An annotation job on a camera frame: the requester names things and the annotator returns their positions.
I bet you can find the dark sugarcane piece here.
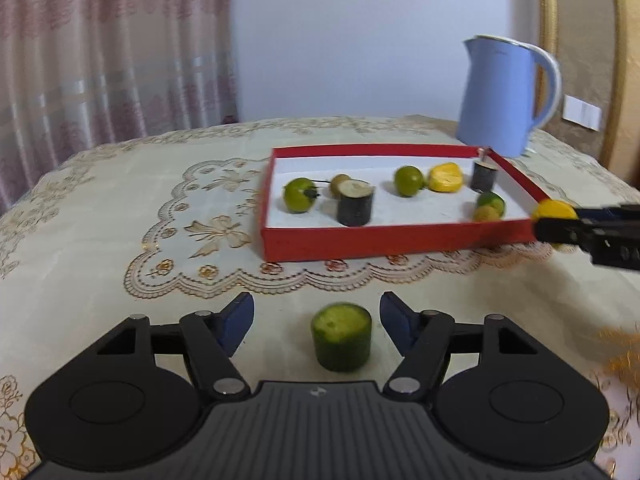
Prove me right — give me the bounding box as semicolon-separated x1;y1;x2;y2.
336;180;376;227
470;156;499;194

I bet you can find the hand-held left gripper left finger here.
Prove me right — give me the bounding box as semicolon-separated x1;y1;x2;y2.
94;291;256;401

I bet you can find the white wall light switch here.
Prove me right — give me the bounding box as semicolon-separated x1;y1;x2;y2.
562;94;602;131

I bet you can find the gold wall moulding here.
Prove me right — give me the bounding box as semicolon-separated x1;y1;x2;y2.
536;0;561;98
599;0;640;173

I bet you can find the blue electric kettle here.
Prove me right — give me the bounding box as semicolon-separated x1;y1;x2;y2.
455;35;563;158

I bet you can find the green cucumber piece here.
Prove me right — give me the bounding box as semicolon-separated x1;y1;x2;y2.
310;302;373;373
475;191;507;218

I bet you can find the pink patterned curtain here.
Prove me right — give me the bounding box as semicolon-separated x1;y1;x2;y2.
0;0;240;211

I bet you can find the red cardboard box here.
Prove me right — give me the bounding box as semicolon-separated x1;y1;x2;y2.
260;143;548;263

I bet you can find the yellow pepper chunk with seeds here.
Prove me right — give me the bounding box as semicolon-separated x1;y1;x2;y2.
426;162;464;194

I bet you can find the small green tangerine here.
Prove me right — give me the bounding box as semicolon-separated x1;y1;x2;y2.
283;177;321;214
394;165;427;198

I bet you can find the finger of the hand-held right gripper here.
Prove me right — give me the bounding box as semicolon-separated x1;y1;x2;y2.
575;204;640;222
533;217;601;256

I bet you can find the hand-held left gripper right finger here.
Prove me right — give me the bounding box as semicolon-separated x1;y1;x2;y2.
379;291;545;402

